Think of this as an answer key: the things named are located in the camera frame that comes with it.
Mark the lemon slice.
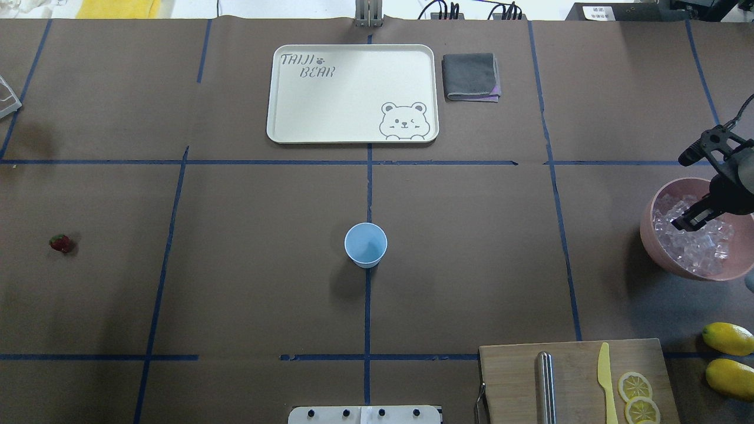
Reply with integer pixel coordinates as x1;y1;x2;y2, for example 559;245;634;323
617;372;653;403
624;396;662;423

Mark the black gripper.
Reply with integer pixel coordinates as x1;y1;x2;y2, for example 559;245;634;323
672;155;753;231

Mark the pink bowl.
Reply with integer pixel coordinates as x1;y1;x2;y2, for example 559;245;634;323
639;177;753;281

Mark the steel cylinder black tip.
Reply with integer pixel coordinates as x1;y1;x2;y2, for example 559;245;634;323
535;351;557;423

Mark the cream bear serving tray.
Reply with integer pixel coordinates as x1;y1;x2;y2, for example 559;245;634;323
266;45;439;144

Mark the yellow lemon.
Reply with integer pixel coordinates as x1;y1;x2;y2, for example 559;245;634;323
701;322;753;356
705;359;753;403

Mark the yellow cloth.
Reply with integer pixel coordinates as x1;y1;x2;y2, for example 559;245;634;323
75;0;162;19

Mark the yellow plastic knife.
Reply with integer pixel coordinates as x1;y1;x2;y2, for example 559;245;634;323
596;342;619;424

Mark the light blue plastic cup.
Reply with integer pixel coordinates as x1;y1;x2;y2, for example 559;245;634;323
344;223;388;269

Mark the black box with label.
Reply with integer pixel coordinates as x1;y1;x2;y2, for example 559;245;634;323
565;1;690;22

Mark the clear ice cubes pile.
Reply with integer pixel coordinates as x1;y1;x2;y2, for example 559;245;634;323
652;193;735;276

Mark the wooden cutting board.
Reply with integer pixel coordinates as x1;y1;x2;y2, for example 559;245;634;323
479;339;680;423

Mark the lower yellow lemon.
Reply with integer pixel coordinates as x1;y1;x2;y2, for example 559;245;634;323
705;359;753;403

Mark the aluminium frame post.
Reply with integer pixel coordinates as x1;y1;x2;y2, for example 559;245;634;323
355;0;384;28

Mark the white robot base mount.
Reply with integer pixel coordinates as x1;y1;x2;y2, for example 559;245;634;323
287;405;444;423

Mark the red strawberry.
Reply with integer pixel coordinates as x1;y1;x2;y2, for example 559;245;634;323
49;234;74;253

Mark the white wire cup rack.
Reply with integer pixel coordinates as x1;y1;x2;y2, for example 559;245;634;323
0;76;22;119

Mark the upper yellow lemon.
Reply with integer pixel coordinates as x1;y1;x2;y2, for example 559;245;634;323
701;322;753;356

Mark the grey folded cloth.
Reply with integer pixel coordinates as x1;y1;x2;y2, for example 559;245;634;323
442;52;502;104

